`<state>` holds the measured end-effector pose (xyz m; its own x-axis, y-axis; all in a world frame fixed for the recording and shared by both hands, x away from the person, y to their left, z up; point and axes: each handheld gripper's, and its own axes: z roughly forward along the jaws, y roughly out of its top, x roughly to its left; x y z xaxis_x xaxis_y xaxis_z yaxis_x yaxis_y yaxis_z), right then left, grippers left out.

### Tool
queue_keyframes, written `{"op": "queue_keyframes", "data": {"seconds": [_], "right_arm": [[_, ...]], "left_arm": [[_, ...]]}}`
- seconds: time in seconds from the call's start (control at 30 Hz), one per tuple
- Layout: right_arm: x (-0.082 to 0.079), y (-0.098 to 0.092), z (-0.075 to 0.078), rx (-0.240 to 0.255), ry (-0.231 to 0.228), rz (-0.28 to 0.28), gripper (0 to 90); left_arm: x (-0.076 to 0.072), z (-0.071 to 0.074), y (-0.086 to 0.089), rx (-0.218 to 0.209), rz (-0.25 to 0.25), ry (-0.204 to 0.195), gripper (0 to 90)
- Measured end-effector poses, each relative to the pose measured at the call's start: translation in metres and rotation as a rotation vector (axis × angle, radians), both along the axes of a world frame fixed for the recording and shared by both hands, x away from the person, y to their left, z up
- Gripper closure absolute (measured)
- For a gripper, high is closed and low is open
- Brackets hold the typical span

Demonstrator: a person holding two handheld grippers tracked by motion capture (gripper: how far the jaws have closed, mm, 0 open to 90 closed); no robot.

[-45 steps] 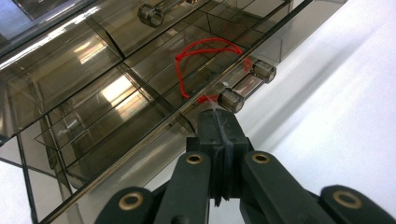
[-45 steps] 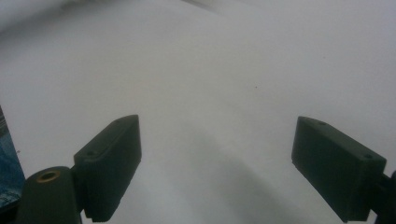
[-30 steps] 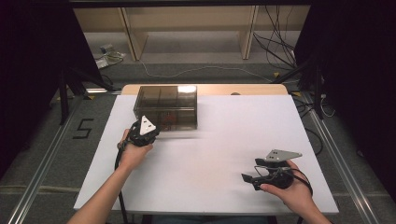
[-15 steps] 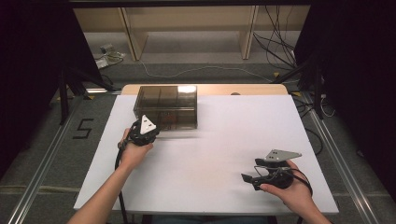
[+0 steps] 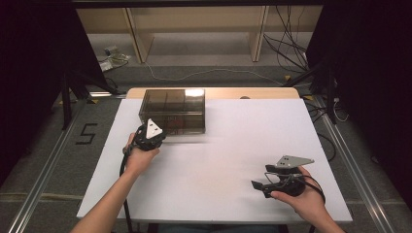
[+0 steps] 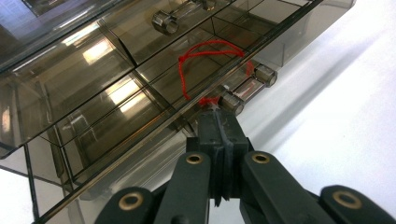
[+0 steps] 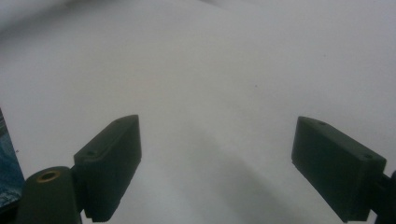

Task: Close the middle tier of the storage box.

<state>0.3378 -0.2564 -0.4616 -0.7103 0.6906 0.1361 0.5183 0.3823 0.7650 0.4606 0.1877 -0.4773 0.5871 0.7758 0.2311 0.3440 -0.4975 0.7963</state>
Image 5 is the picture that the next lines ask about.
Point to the black metal bar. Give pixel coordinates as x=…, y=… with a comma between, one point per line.
x=194, y=3

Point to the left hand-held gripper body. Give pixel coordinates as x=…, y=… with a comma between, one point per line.
x=147, y=142

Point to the black curtain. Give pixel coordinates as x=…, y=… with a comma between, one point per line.
x=32, y=64
x=372, y=81

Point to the person's left hand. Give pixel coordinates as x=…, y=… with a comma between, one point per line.
x=137, y=160

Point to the light wooden shelf unit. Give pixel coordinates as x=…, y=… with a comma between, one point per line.
x=139, y=39

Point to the white table board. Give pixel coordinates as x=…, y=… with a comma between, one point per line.
x=210, y=187

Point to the aluminium floor rail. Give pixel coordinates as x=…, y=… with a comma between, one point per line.
x=42, y=184
x=356, y=174

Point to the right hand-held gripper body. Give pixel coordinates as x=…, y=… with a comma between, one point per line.
x=291, y=186

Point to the black metal stand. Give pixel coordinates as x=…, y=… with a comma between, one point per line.
x=330, y=97

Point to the grey power adapter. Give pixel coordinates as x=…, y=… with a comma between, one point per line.
x=111, y=50

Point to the smoky clear drawer box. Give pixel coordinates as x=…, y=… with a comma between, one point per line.
x=171, y=103

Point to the person's right hand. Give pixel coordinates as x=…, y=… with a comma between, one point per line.
x=307, y=204

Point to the white power adapter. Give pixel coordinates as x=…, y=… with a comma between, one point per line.
x=106, y=66

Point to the black tripod stand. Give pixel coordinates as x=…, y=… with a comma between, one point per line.
x=66, y=103

